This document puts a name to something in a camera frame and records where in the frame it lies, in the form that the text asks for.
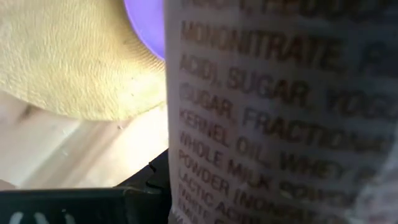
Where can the round yellow woven placemat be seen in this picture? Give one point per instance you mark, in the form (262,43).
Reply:
(62,62)

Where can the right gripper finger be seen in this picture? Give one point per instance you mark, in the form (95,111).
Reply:
(149,199)

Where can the purple plate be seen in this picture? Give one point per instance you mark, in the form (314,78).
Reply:
(146,25)

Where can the pink strawberry yogurt cereal box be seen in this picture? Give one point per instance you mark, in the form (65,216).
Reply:
(264,109)

